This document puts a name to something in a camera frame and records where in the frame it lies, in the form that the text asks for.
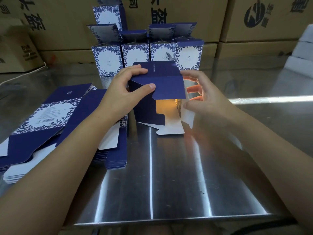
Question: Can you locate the person's right hand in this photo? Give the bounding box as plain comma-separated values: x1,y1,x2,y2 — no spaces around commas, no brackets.
180,70,238,125

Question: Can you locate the person's left hand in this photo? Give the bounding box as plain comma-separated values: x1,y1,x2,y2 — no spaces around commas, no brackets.
98,64,156,124

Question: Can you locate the dark blue folding carton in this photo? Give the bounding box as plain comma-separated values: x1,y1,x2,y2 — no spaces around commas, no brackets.
128,61,195,135

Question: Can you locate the person's left forearm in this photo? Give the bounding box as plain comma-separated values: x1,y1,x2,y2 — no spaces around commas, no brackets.
0,105,123,235

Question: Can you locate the person's right forearm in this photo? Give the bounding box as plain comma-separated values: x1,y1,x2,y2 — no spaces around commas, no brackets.
225,108,313,234

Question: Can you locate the group of assembled floral boxes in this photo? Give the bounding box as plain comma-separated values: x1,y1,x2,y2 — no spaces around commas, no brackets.
87,0,204,78

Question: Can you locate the stack of flat blue cartons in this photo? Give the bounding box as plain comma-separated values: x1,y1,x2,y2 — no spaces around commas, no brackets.
0,83,97,184
56,89,128,171

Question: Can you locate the stack of brown cardboard cartons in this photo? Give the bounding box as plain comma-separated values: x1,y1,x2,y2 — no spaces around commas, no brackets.
0,0,313,73

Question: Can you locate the white box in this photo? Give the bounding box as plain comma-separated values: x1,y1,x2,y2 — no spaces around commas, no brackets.
292,41,313,62
283,56,313,79
298,24,313,43

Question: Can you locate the white cable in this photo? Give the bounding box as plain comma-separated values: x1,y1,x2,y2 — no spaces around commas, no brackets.
0,62,47,86

